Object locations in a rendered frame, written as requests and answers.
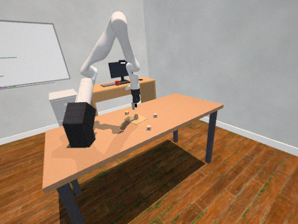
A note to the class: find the tan flat mat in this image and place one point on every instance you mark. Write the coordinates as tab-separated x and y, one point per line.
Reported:
136	120

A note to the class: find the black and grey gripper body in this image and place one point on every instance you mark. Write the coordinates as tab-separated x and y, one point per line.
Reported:
135	91

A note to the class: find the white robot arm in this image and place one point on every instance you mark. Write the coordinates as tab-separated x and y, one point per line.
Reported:
117	27

